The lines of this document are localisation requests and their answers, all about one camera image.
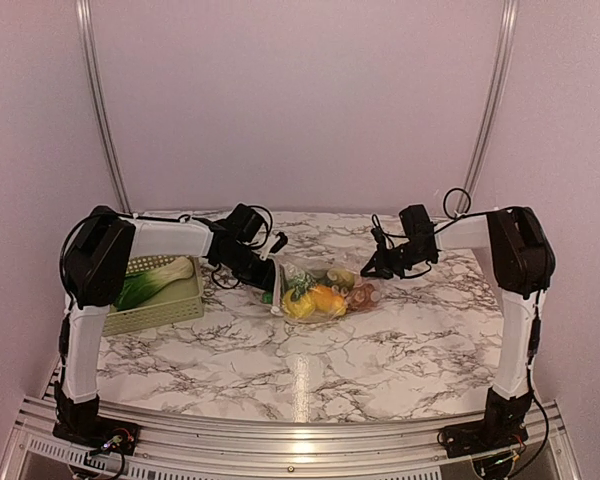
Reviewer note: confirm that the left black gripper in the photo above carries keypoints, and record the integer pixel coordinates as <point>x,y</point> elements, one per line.
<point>266,278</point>

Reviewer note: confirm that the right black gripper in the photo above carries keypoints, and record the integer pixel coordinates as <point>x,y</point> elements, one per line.
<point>385,272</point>

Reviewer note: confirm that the clear zip top bag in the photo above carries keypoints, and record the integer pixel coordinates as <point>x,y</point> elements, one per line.
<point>318,269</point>

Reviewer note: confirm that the green plastic basket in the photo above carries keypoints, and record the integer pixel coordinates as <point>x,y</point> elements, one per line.
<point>180,301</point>

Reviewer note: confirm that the fake bok choy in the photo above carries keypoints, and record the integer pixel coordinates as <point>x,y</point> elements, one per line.
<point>143,286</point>

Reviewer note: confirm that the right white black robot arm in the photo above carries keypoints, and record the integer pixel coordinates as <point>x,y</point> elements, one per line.
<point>523,263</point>

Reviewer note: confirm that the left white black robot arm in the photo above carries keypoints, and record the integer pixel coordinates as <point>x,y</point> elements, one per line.
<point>92,267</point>

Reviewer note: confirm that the fake green yellow pear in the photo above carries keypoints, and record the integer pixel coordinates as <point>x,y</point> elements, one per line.
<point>340,278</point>

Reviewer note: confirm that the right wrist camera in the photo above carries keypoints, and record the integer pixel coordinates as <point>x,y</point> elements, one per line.
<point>379,234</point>

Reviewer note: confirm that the front aluminium rail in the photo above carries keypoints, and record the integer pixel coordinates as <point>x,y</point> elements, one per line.
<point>174,446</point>

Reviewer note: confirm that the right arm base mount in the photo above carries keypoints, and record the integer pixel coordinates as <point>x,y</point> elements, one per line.
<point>477,437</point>

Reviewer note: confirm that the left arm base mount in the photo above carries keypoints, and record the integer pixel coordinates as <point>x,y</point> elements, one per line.
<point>95,435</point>

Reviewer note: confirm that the right aluminium frame post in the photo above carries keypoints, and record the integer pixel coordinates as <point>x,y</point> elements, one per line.
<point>495,92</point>

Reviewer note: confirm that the aluminium frame post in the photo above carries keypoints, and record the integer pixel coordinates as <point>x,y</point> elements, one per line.
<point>96,88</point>
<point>495,92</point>

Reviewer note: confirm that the left aluminium frame post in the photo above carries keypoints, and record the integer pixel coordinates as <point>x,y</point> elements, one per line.
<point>96,88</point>

